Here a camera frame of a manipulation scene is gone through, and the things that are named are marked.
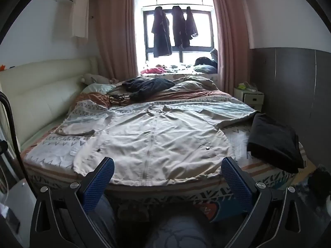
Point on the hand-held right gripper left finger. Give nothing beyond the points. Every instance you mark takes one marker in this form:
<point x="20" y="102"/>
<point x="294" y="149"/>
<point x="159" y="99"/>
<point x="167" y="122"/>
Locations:
<point x="99" y="186"/>

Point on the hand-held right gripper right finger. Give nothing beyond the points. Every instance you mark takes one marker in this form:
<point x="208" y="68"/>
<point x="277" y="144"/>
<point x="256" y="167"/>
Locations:
<point x="236" y="186"/>

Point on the beige zip jacket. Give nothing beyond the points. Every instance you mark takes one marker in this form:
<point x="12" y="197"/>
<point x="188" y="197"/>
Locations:
<point x="160" y="144"/>

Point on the black folded clothes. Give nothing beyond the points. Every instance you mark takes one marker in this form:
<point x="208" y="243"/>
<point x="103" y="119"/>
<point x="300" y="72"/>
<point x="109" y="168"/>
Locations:
<point x="274" y="142"/>

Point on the dark clothes pile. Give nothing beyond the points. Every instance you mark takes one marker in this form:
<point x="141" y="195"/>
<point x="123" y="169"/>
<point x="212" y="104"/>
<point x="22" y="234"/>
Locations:
<point x="205" y="63"/>

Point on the clothes rod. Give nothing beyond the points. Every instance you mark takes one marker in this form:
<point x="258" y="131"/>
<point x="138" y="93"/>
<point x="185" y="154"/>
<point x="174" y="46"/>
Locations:
<point x="168" y="5"/>

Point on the person's left leg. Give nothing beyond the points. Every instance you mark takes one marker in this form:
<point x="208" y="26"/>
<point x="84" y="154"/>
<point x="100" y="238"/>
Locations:
<point x="107" y="219"/>

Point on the person's leg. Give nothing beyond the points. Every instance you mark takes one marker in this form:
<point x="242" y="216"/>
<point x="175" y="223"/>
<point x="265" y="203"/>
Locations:
<point x="178" y="232"/>
<point x="107" y="219"/>

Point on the bed with patterned sheet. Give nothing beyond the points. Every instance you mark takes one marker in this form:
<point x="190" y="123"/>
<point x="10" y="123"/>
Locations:
<point x="51" y="157"/>

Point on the cream padded headboard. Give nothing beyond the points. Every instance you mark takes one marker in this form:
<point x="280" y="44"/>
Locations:
<point x="38" y="93"/>

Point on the person's right leg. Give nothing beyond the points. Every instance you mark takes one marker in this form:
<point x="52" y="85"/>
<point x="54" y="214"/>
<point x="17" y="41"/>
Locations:
<point x="178" y="232"/>

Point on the small orange toy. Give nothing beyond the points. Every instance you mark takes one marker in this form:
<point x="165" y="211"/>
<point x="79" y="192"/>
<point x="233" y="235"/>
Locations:
<point x="2" y="67"/>

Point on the white nightstand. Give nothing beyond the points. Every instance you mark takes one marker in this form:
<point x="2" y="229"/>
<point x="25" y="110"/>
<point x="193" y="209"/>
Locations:
<point x="252" y="98"/>

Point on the pale green pillow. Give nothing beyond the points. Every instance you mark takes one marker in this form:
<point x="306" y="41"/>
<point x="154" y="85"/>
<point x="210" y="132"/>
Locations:
<point x="97" y="88"/>

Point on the white items on nightstand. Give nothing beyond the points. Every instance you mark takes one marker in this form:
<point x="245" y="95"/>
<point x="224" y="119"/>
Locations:
<point x="252" y="87"/>

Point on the green small item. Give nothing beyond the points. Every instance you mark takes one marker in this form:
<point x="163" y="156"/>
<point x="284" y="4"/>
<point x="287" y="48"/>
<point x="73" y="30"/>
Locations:
<point x="241" y="85"/>

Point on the grey plush toy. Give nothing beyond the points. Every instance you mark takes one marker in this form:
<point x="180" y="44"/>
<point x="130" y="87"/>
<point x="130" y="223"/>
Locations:
<point x="95" y="78"/>

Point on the brown duvet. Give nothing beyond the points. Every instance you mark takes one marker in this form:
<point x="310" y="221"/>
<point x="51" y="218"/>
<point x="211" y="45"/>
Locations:
<point x="194" y="84"/>

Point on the dark knitted garment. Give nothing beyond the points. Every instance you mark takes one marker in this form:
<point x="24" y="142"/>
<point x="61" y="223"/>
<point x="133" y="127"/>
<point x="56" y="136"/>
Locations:
<point x="150" y="86"/>

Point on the pink cloth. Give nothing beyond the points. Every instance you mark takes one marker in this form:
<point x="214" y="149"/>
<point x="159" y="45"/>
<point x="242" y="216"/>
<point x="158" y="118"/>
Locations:
<point x="153" y="70"/>

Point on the cream hanging cloth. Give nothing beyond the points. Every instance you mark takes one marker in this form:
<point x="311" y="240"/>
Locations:
<point x="80" y="15"/>

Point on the window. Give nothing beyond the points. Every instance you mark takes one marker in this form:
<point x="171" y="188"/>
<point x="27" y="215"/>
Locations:
<point x="204" y="25"/>

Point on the long dark hanging coat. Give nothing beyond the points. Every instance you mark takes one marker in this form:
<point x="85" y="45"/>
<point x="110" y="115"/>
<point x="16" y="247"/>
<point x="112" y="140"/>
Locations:
<point x="160" y="33"/>

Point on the dark hanging jacket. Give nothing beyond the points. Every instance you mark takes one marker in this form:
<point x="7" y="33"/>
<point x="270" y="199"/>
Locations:
<point x="180" y="28"/>

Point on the small dark hanging garment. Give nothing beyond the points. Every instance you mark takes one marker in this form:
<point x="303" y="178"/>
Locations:
<point x="192" y="23"/>

